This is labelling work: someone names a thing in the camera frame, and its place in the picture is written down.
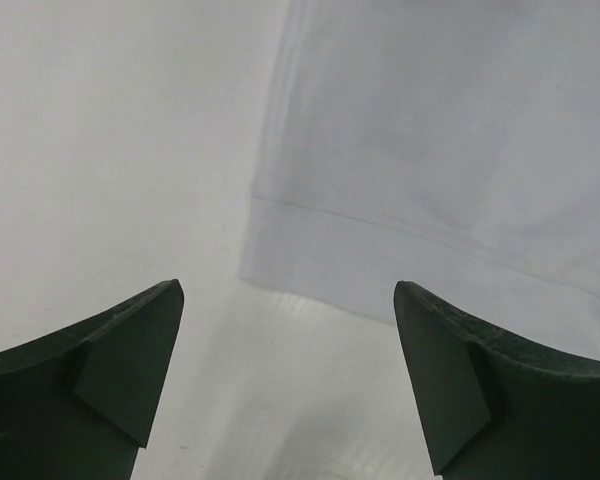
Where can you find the white skirt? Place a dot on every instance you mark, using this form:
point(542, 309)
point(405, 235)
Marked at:
point(454, 144)

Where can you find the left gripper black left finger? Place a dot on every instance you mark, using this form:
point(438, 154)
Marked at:
point(80, 402)

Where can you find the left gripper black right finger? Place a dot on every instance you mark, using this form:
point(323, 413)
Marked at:
point(493, 404)

